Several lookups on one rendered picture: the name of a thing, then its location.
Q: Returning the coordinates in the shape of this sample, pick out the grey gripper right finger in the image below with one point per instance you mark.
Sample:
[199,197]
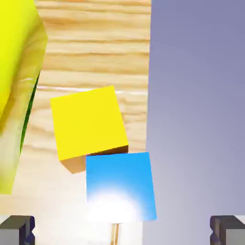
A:
[227,230]

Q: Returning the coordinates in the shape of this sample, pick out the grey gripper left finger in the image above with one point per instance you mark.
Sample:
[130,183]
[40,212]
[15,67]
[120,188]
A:
[15,229]

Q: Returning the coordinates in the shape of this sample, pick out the small blue cube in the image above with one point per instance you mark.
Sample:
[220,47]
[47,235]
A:
[119,178]

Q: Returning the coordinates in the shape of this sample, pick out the large yellow box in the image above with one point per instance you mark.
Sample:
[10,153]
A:
[17,76]

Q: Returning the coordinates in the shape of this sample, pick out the small yellow cube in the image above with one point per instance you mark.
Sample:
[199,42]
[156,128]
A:
[88,124]

